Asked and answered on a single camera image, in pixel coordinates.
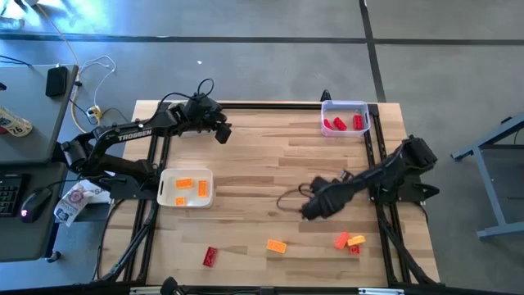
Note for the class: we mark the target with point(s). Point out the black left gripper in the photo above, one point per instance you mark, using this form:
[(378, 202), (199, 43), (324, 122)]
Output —
[(204, 110)]

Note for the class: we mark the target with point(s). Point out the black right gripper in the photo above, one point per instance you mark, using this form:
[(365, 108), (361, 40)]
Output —
[(329, 196)]

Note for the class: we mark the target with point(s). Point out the amber-yellow toy brick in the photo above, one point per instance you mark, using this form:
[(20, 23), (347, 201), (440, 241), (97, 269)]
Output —
[(276, 246)]

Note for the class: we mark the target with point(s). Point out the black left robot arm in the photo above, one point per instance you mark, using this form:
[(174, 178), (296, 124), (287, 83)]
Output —
[(102, 142)]

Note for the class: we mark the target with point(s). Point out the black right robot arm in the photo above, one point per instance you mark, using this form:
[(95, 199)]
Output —
[(413, 157)]

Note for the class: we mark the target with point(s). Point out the white plastic bin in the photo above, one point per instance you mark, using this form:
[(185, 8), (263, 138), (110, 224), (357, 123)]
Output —
[(172, 194), (192, 133)]

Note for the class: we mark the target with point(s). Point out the small red toy brick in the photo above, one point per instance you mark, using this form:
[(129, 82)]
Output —
[(355, 250)]

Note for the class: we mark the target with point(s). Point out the silver aluminium profile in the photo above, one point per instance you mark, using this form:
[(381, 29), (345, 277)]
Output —
[(380, 291), (145, 290)]

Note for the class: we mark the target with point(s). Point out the clear plastic bin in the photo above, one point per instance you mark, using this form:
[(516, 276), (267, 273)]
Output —
[(348, 110)]

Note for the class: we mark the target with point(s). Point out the small black clamp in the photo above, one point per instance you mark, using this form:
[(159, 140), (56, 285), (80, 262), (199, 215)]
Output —
[(326, 95)]

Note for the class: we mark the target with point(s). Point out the yellow plug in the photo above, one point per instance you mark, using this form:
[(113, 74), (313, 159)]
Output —
[(95, 111)]

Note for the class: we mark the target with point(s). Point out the white printed snack bag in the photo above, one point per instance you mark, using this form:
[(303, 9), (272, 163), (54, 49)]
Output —
[(71, 202)]

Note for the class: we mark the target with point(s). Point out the black phone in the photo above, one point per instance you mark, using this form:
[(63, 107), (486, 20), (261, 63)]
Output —
[(56, 81)]

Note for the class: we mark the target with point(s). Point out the black computer mouse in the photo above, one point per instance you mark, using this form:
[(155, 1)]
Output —
[(34, 202)]

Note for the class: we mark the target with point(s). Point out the white number tag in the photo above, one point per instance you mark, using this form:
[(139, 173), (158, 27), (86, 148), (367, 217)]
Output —
[(16, 125)]

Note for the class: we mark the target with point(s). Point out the black keyboard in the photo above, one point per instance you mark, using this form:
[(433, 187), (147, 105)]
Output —
[(9, 194)]

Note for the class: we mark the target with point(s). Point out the dark grey desk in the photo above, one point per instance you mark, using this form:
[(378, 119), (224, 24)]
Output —
[(24, 241)]

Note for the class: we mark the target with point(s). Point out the black aluminium table frame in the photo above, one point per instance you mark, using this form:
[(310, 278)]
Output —
[(266, 106)]

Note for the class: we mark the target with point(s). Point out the grey metal desk frame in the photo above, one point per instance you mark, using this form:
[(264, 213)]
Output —
[(501, 230)]

